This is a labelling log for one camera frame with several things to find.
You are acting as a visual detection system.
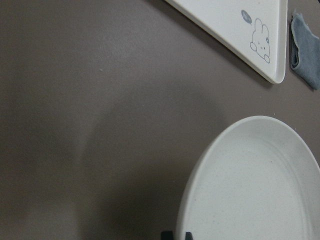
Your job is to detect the beige round plate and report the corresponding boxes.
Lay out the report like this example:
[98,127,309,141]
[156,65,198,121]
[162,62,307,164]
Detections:
[174,116,320,240]

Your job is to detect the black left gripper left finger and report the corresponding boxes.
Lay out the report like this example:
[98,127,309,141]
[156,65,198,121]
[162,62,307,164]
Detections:
[160,231,174,240]

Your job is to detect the grey folded cloth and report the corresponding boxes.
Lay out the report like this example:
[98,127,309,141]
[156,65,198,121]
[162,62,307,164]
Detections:
[290,13,320,90]

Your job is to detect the cream rabbit tray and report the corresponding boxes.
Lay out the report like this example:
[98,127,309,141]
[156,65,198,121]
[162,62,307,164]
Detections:
[168,0,288,84]

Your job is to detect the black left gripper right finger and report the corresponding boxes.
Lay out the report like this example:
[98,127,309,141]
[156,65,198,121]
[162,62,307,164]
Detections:
[184,232,193,240]

